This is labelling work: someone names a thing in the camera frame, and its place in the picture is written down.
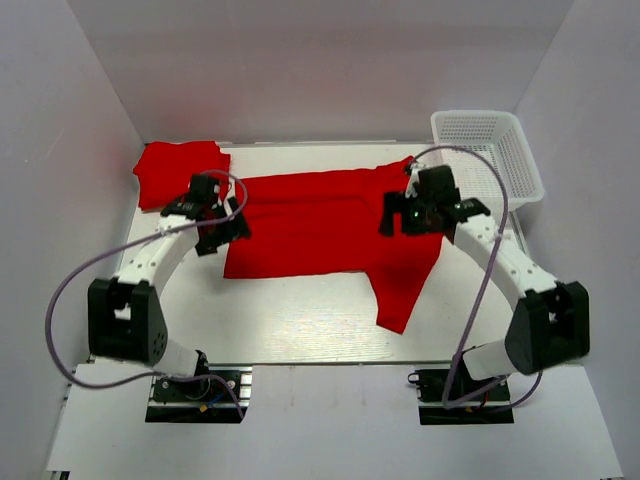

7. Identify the red t shirt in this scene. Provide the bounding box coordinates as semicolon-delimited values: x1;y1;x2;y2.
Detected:
224;159;443;334
132;141;231;212

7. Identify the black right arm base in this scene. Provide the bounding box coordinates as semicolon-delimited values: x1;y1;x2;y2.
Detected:
407;368;510;403

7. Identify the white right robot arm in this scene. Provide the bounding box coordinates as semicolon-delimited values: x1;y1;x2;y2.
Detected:
379;162;591;381

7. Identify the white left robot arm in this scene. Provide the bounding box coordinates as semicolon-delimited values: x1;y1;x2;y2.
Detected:
88;169;251;377

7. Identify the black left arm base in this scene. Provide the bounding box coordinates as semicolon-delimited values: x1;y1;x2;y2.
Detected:
150;368;243;404

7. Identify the red folded t shirt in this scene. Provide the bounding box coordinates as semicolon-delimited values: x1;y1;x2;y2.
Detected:
132;141;231;212

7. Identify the white plastic mesh basket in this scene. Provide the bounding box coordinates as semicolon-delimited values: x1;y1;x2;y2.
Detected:
431;110;544;217

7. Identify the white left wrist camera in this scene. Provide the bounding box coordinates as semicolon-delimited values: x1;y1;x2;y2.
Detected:
212;183;235;208

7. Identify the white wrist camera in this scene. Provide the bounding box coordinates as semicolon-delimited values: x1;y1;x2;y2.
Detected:
405;162;422;198
212;183;235;208

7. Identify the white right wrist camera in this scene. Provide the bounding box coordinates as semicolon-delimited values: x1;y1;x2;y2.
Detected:
405;162;422;198

